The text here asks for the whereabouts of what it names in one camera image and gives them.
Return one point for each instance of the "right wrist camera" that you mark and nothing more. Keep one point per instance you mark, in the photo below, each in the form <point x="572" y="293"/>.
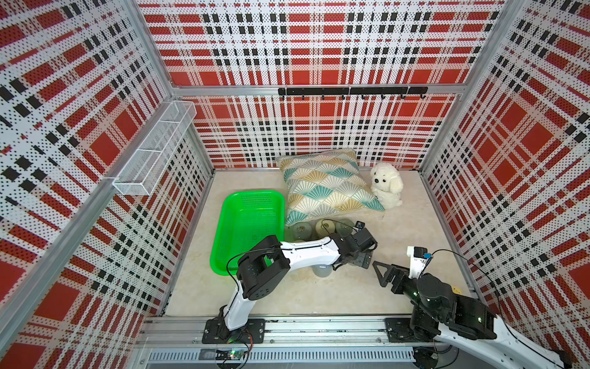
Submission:
<point x="419" y="256"/>

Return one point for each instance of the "blue-grey tea canister back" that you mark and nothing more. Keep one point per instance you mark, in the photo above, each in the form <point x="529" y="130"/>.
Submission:
<point x="322" y="271"/>

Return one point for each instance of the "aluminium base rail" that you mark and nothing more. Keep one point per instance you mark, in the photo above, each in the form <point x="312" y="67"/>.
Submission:
<point x="283" y="331"/>

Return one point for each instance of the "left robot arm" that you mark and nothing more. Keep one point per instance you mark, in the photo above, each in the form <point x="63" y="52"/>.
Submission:
<point x="262" y="269"/>

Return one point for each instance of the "white wire mesh shelf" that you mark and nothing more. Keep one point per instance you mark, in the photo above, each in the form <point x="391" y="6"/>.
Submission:
<point x="143" y="171"/>

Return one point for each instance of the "grey-green tea canister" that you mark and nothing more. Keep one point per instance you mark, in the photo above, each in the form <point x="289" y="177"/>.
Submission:
<point x="302" y="231"/>
<point x="344" y="227"/>

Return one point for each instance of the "white plush dog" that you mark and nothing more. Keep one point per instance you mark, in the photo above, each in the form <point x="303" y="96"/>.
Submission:
<point x="387" y="185"/>

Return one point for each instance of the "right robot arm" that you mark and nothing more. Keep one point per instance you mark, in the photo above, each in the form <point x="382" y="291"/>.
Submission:
<point x="440" y="314"/>

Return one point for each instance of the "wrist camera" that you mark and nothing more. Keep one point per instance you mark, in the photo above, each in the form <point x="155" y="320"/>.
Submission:
<point x="359" y="225"/>
<point x="419" y="256"/>

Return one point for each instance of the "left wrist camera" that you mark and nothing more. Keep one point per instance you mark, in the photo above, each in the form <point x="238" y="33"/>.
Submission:
<point x="359" y="225"/>

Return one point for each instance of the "black hook rail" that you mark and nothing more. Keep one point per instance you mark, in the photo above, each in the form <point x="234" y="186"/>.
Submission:
<point x="402" y="91"/>

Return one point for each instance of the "green circuit board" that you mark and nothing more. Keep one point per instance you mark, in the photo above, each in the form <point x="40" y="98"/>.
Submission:
<point x="229" y="355"/>

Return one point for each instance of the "fan-pattern cushion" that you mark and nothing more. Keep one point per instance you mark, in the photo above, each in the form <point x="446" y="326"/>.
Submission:
<point x="325" y="185"/>

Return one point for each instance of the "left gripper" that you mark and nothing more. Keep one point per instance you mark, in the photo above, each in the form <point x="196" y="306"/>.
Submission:
<point x="364" y="258"/>

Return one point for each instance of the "beige tea canister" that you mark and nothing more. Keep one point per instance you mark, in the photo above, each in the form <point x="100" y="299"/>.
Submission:
<point x="324" y="228"/>

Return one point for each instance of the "green plastic perforated basket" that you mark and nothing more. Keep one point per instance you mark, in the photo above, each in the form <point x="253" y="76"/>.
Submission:
<point x="246" y="218"/>

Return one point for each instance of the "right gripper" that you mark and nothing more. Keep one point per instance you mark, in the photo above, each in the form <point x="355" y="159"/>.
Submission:
<point x="401" y="275"/>

